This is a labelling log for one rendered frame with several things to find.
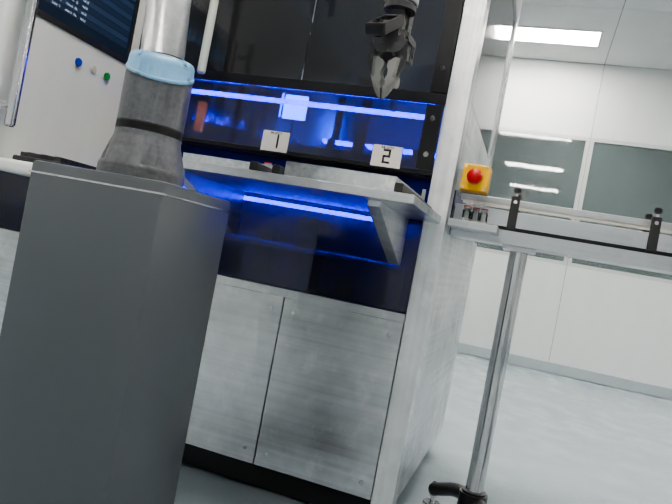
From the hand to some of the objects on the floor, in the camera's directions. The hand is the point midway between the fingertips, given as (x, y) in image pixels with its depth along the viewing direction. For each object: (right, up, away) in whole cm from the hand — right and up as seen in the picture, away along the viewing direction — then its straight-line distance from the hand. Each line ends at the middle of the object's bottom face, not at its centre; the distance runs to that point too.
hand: (381, 92), depth 136 cm
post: (+2, -112, +36) cm, 117 cm away
